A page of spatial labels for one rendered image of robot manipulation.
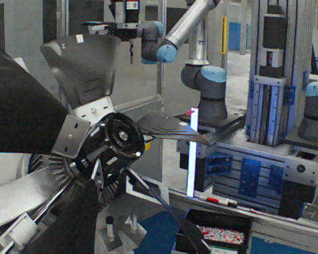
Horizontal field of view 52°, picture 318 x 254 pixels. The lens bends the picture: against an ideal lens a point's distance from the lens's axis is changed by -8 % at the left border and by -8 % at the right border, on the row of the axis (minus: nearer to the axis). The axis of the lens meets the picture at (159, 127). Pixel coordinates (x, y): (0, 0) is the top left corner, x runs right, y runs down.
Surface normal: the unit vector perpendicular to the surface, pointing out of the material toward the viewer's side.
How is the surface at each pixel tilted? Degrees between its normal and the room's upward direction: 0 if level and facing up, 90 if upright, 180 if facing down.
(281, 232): 90
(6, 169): 50
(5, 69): 72
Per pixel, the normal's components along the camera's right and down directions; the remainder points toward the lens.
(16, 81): 0.56, 0.01
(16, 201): 0.66, -0.48
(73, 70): 0.00, -0.43
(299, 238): -0.54, 0.23
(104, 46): 0.18, -0.59
